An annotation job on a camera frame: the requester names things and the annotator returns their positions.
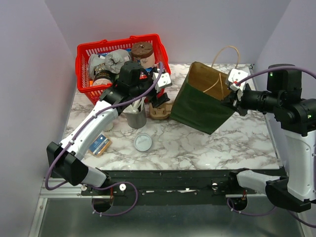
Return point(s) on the orange sponge blue label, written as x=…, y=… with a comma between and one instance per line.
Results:
x=100, y=144

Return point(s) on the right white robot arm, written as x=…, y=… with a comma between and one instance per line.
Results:
x=297, y=117

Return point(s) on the grey wrapped package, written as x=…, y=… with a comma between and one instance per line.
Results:
x=116, y=59

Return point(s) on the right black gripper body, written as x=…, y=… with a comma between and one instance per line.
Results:
x=242, y=105

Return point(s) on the brown lid cream tub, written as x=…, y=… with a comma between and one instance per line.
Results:
x=143, y=53

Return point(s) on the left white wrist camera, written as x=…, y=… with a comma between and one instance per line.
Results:
x=163, y=82

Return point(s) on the dark green paper bag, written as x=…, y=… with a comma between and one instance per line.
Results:
x=198, y=103

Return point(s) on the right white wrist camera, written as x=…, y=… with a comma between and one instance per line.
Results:
x=233, y=79

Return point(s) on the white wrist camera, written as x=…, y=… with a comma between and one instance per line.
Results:
x=233, y=79
x=163, y=82

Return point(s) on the patterned grey pouch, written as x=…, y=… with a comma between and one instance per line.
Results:
x=97, y=68

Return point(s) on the brown pulp cup carrier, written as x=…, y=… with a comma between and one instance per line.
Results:
x=161, y=112

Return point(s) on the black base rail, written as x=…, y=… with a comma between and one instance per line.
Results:
x=168, y=187

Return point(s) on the metal straw holder cup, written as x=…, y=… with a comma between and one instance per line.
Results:
x=136, y=118

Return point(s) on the stack of white lids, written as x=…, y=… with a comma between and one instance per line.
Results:
x=143, y=142

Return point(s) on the red plastic shopping basket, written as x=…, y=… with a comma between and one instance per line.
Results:
x=85, y=50

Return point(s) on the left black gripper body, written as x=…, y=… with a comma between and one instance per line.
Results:
x=153, y=98

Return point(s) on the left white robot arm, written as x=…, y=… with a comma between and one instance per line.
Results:
x=133, y=83

